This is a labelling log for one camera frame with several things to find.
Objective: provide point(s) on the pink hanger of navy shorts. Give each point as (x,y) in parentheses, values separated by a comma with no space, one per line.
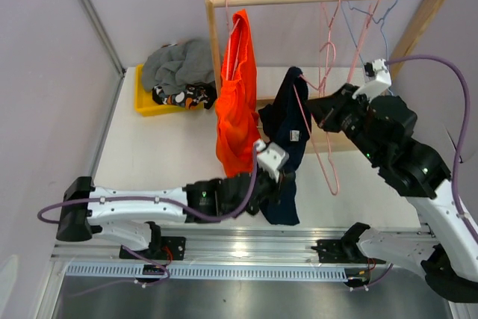
(325,147)

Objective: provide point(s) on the aluminium corner post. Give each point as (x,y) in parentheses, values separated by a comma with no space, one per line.
(103,37)

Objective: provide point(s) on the yellow plastic bin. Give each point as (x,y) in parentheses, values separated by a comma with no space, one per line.
(143,101)

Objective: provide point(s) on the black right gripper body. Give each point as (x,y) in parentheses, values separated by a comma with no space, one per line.
(347,113)

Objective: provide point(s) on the aluminium mounting rail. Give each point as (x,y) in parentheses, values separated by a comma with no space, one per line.
(249,241)

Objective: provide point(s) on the blue wire hanger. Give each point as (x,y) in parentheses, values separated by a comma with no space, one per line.
(380,21)

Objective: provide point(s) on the grey shorts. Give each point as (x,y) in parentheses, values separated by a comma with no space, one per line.
(174,67)

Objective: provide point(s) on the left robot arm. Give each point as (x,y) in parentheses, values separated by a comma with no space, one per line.
(133,219)

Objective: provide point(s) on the pink hanger of grey shorts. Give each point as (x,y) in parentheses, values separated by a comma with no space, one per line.
(328,47)

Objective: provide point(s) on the pink hanger of orange shorts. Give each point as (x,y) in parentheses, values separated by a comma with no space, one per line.
(231,29)

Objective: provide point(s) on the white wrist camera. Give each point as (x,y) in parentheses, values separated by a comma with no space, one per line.
(270,158)
(379,80)

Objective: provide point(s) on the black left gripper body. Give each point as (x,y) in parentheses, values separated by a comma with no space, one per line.
(269,188)

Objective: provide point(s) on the pink hanger of camouflage shorts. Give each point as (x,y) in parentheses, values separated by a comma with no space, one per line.
(368,20)

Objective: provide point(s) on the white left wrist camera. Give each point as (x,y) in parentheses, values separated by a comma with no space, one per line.
(270,158)

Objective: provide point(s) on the navy blue shorts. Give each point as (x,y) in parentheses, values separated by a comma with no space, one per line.
(286,122)

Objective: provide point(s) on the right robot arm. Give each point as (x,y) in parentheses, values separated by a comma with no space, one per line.
(381,128)

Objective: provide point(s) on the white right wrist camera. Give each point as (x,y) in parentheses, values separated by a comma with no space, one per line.
(379,80)

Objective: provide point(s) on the orange camouflage shorts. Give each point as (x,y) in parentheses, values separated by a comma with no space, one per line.
(188,98)

